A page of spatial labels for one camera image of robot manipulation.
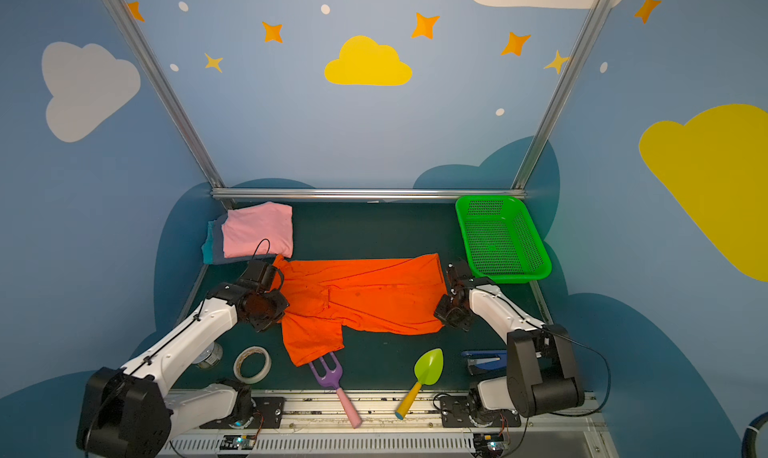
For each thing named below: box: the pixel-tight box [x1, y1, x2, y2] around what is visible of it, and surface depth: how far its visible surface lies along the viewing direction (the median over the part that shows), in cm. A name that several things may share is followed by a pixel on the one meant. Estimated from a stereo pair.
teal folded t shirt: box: [201, 220, 215, 265], surface depth 104 cm
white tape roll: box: [233, 346, 272, 385], surface depth 82 cm
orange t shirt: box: [273, 253, 448, 366], surface depth 97 cm
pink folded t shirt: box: [221, 202, 293, 258], surface depth 106 cm
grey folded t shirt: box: [213, 214, 251, 265], surface depth 101 cm
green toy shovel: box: [395, 348, 445, 420], surface depth 82 cm
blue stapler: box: [461, 350, 507, 376], surface depth 82 cm
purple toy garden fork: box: [308, 352, 362, 429], surface depth 80 cm
